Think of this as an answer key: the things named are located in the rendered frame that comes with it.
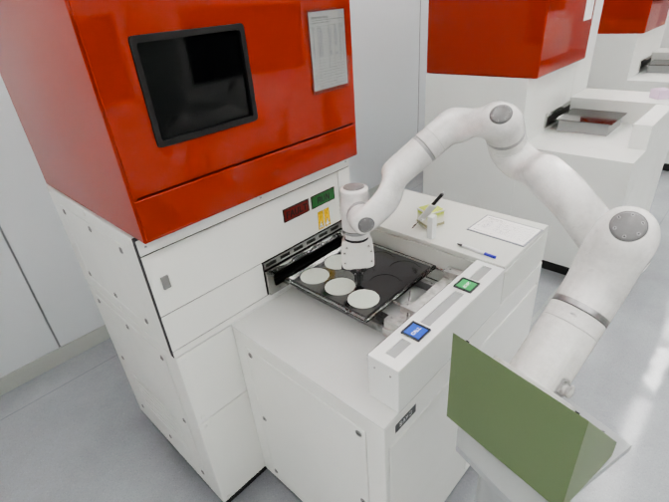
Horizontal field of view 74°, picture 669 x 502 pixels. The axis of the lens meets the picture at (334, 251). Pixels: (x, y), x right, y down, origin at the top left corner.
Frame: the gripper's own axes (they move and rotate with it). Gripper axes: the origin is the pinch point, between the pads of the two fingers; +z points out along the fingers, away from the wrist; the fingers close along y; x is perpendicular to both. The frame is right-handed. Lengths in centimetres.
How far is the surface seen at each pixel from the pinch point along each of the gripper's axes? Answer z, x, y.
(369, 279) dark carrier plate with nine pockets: 2.5, 2.6, 3.8
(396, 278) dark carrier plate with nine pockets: 2.6, 1.8, 12.6
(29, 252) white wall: 23, 86, -163
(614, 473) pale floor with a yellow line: 93, -16, 96
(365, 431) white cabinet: 17.2, -44.8, -3.5
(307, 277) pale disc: 2.6, 7.2, -17.1
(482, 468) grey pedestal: 11, -62, 20
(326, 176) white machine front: -24.5, 29.4, -7.6
